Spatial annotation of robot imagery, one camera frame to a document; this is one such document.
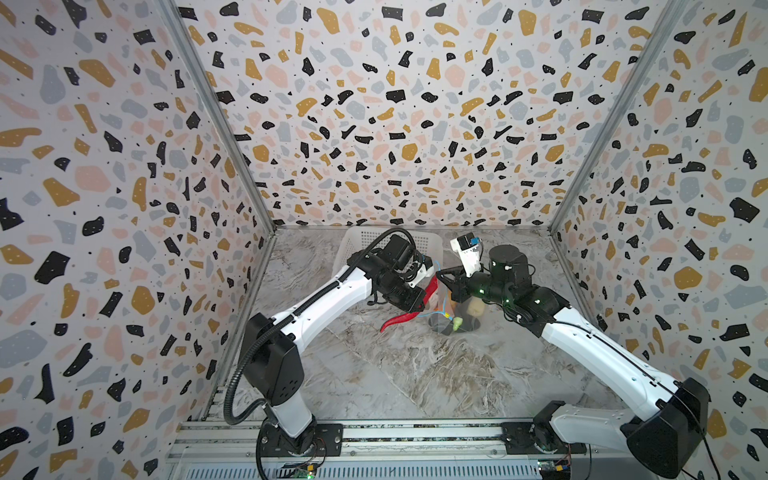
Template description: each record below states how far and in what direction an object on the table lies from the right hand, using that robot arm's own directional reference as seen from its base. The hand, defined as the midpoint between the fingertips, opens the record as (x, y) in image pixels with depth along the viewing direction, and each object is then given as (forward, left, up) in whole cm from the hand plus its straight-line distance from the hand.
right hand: (433, 270), depth 71 cm
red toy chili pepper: (+2, 0, -10) cm, 10 cm away
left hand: (-3, +1, -10) cm, 11 cm away
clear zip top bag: (-7, -5, -11) cm, 14 cm away
